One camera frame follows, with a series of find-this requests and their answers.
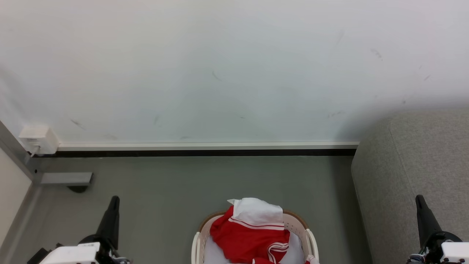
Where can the grey metal door frame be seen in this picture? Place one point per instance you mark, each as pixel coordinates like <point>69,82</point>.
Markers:
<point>16,154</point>

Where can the beige door panel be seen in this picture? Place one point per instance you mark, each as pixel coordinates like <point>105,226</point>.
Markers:
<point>11,190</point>

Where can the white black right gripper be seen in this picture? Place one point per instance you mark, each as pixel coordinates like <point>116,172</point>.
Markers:
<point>449,251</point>

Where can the cream plastic laundry basket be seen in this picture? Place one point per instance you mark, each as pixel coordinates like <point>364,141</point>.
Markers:
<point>309,238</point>

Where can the red garment with white stripes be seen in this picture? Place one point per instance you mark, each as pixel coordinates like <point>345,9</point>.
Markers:
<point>249,234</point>

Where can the white and black baseboard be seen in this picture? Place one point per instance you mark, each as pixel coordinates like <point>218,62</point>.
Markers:
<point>205,148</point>

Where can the grey fabric sofa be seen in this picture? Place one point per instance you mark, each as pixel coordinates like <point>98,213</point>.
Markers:
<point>414,176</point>

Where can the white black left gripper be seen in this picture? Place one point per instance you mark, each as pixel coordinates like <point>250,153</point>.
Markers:
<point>73,253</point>

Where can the white wall socket box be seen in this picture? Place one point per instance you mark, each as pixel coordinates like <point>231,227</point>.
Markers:
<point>38,139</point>

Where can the pale blue cloth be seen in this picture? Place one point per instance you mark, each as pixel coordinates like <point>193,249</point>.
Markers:
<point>214,253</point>

